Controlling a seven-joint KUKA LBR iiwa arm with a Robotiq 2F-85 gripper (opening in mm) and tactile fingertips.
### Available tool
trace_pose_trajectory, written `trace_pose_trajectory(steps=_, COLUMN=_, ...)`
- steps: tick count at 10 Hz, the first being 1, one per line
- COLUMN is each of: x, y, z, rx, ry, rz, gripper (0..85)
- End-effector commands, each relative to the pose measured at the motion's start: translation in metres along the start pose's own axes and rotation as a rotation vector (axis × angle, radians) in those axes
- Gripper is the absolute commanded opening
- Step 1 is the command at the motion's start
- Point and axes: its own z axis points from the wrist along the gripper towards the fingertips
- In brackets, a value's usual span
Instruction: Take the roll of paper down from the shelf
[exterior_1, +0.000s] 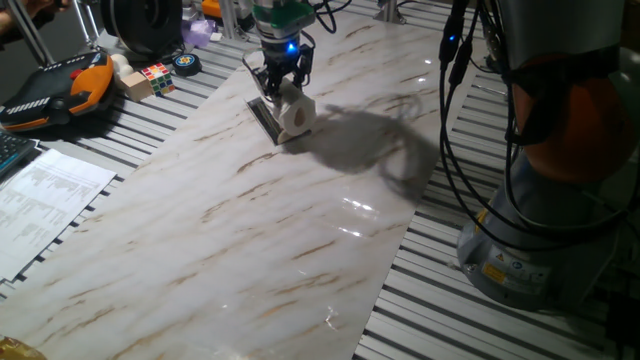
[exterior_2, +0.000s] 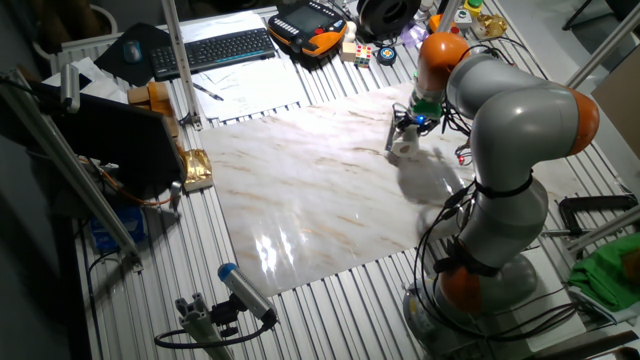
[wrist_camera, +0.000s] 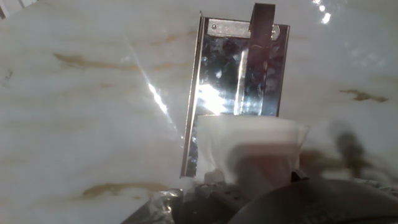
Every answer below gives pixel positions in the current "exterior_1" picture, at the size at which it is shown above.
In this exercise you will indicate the round black blue disc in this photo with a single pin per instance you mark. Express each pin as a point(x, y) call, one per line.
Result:
point(186, 64)

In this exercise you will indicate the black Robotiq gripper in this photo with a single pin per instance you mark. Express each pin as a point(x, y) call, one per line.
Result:
point(287, 52)

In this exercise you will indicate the metal post foot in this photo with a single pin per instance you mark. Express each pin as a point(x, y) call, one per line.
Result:
point(390, 11)

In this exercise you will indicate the green wrist mount adapter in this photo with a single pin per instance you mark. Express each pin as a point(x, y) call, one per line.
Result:
point(290, 15)

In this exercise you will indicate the gold foil packet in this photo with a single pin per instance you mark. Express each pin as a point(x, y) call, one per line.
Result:
point(17, 350)

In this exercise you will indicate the slanted aluminium frame bar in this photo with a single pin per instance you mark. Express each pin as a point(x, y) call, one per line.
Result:
point(30, 32)

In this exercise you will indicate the white toilet paper roll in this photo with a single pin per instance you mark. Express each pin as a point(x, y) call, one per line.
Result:
point(295, 117)

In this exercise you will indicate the colourful Rubik's cube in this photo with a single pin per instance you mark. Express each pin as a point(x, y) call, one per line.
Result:
point(158, 79)

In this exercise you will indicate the orange box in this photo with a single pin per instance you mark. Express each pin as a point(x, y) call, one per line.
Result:
point(212, 7)

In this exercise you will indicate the printed white paper sheets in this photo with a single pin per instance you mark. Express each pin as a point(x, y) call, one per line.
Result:
point(45, 205)

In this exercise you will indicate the aluminium profile post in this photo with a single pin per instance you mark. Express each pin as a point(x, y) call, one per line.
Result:
point(227, 20)

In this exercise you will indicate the person forearm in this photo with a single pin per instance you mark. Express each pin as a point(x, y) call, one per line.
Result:
point(35, 7)

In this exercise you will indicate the orange black teach pendant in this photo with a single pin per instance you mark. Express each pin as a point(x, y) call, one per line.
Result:
point(50, 95)

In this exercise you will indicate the marble pattern table sheet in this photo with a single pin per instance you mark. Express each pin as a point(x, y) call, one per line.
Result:
point(225, 225)

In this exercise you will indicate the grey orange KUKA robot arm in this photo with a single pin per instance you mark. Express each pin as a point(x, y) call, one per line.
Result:
point(560, 30)

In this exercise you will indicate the small white rounded figure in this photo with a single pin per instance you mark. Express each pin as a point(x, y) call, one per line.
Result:
point(120, 65)

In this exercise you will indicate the plain wooden cube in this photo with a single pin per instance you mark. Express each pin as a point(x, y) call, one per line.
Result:
point(136, 86)

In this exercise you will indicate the large black spool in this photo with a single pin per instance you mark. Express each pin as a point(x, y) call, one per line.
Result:
point(142, 25)

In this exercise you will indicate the purple translucent object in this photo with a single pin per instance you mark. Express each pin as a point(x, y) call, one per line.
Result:
point(198, 32)

